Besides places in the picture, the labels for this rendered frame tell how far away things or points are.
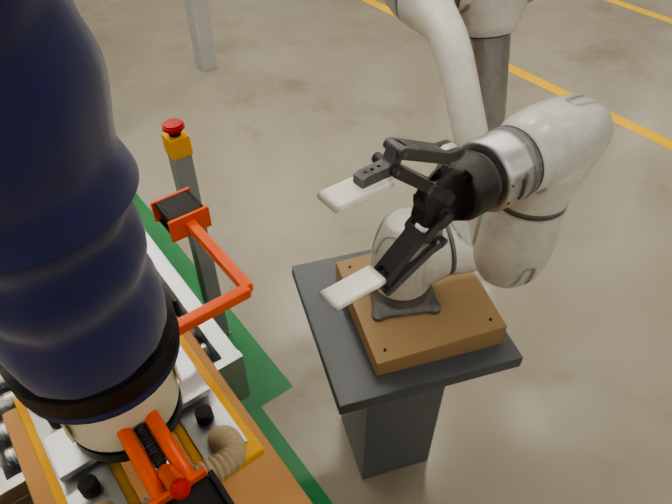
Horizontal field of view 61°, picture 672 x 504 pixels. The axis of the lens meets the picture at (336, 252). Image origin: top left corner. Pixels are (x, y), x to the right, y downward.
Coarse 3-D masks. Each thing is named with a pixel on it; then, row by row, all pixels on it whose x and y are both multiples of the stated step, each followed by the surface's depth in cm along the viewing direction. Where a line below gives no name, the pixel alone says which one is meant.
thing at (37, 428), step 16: (16, 400) 96; (32, 416) 93; (32, 432) 92; (48, 432) 91; (48, 464) 88; (96, 464) 87; (112, 464) 88; (48, 480) 86; (80, 480) 83; (96, 480) 83; (112, 480) 86; (128, 480) 86; (64, 496) 84; (80, 496) 84; (96, 496) 84; (112, 496) 84; (128, 496) 84
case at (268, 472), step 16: (192, 336) 128; (208, 368) 122; (224, 384) 119; (16, 416) 114; (16, 432) 111; (256, 432) 111; (16, 448) 109; (32, 448) 109; (272, 448) 109; (32, 464) 106; (128, 464) 106; (192, 464) 106; (256, 464) 106; (272, 464) 106; (32, 480) 104; (240, 480) 104; (256, 480) 104; (272, 480) 104; (288, 480) 104; (32, 496) 102; (48, 496) 102; (144, 496) 102; (240, 496) 102; (256, 496) 102; (272, 496) 102; (288, 496) 102; (304, 496) 102
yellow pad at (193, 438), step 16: (192, 352) 103; (208, 384) 98; (208, 400) 95; (224, 400) 96; (192, 416) 93; (208, 416) 91; (224, 416) 93; (240, 416) 94; (176, 432) 92; (192, 432) 91; (208, 432) 91; (240, 432) 91; (192, 448) 90; (208, 448) 89; (256, 448) 90; (224, 480) 87
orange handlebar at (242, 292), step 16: (192, 224) 110; (208, 240) 107; (224, 256) 103; (224, 272) 103; (240, 272) 101; (240, 288) 98; (208, 304) 95; (224, 304) 96; (192, 320) 93; (160, 416) 81; (128, 432) 79; (160, 432) 79; (128, 448) 77; (160, 448) 78; (176, 448) 77; (144, 464) 75; (176, 464) 75; (144, 480) 74; (160, 480) 74
